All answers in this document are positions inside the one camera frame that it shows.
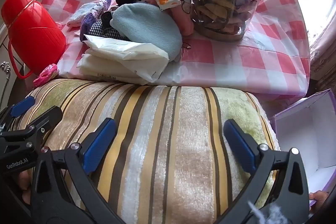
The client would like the pink curtain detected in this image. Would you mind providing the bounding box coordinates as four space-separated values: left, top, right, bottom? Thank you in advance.
310 30 336 88

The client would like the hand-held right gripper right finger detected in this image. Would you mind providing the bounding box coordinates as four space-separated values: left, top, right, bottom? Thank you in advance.
215 119 311 224

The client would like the light blue fleece cloth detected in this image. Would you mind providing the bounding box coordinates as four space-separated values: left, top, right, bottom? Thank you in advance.
110 2 183 62

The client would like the red checked plastic tablecloth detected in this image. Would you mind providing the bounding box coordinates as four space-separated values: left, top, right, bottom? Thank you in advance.
42 0 311 96

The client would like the red plastic thermos jug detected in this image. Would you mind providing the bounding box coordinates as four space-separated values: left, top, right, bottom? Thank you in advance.
1 0 67 80

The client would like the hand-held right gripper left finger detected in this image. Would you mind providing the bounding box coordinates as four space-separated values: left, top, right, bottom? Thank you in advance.
29 118 126 224

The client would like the striped plush pillow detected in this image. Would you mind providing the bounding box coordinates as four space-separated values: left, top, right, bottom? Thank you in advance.
10 78 280 224

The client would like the pink patterned hair scrunchie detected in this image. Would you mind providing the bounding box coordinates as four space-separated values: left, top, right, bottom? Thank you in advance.
33 63 59 88

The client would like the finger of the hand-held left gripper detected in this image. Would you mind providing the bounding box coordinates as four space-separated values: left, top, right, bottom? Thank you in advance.
0 95 36 125
12 105 63 147

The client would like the white soft packet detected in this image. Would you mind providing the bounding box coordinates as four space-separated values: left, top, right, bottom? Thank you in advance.
83 34 170 75
77 54 158 86

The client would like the black white checked cloth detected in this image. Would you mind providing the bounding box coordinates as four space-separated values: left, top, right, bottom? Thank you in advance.
87 20 126 39

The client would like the purple cardboard box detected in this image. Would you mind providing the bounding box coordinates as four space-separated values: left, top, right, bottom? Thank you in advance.
269 89 336 207

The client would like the white fluff tuft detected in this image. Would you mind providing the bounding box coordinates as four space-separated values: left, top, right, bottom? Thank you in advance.
247 200 282 224

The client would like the person's left hand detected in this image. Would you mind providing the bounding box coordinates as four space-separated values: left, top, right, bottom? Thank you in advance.
19 169 34 206

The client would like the salmon pink cloth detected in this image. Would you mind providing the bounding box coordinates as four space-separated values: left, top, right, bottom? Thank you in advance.
168 5 195 36

